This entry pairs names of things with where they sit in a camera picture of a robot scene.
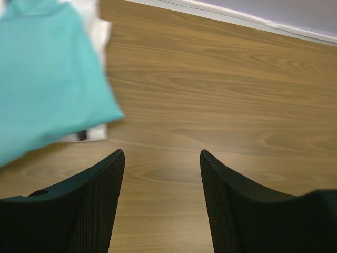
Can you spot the aluminium back rail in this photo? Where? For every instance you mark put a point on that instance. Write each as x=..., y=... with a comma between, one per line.
x=222, y=14

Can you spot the teal t shirt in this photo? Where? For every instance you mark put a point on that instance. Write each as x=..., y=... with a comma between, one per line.
x=53, y=82

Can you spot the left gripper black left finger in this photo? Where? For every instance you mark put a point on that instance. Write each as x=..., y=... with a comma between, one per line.
x=74, y=215

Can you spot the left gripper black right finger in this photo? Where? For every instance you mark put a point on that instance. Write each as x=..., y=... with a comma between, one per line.
x=245, y=216

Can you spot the folded white printed t shirt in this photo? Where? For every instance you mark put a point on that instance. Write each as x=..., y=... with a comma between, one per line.
x=99, y=32

